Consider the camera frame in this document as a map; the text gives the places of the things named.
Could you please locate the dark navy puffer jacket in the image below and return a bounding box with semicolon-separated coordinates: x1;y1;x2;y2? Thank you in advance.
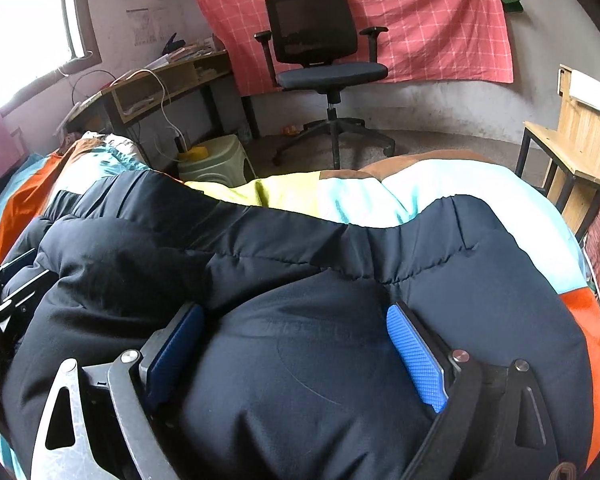
2;171;594;479

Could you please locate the multicolour striped bed quilt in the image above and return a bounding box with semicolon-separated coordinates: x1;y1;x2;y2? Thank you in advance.
3;152;600;479

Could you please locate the pale green plastic stool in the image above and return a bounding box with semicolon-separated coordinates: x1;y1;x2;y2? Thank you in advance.
178;134;257;188

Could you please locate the yellow object on stool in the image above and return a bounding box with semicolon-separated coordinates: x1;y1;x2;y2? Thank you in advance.
178;144;210;162

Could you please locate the wooden desk with shelf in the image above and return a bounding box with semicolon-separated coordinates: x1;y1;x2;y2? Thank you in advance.
55;50;233;158

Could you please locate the light wooden chair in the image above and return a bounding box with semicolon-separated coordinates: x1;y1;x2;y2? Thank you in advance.
515;65;600;240

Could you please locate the window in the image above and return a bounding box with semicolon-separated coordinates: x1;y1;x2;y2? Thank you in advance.
0;0;102;116

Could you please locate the white paper on chair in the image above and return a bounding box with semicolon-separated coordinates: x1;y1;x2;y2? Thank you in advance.
569;70;600;112

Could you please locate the black office chair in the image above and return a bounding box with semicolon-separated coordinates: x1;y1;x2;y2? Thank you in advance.
253;0;396;170

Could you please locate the white charging cable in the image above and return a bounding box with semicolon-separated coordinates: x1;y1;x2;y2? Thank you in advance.
122;66;188;154

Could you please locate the pink checked wall cloth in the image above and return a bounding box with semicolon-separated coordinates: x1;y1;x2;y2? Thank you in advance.
196;0;514;96

